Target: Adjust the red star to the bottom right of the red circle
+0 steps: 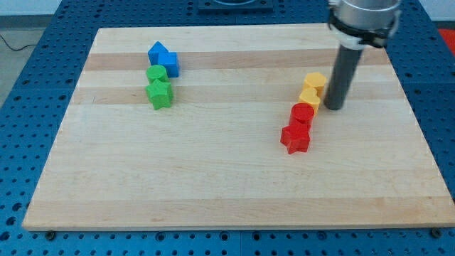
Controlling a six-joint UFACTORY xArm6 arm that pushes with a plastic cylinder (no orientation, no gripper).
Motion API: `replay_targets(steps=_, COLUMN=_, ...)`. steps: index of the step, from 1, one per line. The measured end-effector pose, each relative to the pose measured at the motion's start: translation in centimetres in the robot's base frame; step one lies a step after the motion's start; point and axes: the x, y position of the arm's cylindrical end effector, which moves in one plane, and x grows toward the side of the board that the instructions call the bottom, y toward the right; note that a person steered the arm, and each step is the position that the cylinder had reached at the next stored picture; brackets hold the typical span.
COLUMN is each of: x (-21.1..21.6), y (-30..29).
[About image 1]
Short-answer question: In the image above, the red cylinder block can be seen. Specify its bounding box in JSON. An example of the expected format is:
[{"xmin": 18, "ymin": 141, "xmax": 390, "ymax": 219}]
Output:
[{"xmin": 289, "ymin": 102, "xmax": 315, "ymax": 127}]

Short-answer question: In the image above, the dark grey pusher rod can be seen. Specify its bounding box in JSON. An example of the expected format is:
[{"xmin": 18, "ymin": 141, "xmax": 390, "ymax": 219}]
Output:
[{"xmin": 323, "ymin": 45, "xmax": 363, "ymax": 110}]

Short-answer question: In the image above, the green star block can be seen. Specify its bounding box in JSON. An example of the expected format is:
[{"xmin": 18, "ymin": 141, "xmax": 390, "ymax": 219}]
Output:
[{"xmin": 145, "ymin": 80, "xmax": 173, "ymax": 110}]

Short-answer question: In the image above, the black cable on floor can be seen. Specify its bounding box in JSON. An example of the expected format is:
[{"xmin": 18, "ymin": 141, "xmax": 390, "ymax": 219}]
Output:
[{"xmin": 0, "ymin": 34, "xmax": 38, "ymax": 52}]

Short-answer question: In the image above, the blue cube block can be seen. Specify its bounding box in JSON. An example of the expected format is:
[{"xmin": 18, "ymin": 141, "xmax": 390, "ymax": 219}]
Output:
[{"xmin": 158, "ymin": 52, "xmax": 179, "ymax": 78}]

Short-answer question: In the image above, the yellow heart block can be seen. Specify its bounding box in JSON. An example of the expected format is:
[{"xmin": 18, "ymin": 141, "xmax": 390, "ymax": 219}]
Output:
[{"xmin": 298, "ymin": 87, "xmax": 321, "ymax": 115}]

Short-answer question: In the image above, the yellow hexagon block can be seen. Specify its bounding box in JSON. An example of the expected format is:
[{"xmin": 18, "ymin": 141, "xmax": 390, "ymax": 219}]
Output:
[{"xmin": 302, "ymin": 73, "xmax": 327, "ymax": 97}]

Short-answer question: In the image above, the light wooden board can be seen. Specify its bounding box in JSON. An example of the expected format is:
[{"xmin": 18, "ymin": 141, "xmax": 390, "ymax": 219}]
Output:
[{"xmin": 23, "ymin": 23, "xmax": 454, "ymax": 231}]

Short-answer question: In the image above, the green cylinder block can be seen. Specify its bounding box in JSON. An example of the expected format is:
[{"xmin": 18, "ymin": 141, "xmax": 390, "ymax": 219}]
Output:
[{"xmin": 146, "ymin": 65, "xmax": 169, "ymax": 84}]

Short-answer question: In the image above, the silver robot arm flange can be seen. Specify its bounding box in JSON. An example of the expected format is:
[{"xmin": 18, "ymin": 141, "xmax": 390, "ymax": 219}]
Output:
[{"xmin": 328, "ymin": 0, "xmax": 401, "ymax": 50}]

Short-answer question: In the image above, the blue triangle block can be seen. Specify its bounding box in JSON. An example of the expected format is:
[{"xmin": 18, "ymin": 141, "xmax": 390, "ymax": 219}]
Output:
[{"xmin": 148, "ymin": 41, "xmax": 168, "ymax": 65}]

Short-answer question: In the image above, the red star block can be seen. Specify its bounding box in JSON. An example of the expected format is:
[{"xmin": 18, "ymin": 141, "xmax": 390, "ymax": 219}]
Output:
[{"xmin": 280, "ymin": 124, "xmax": 311, "ymax": 154}]

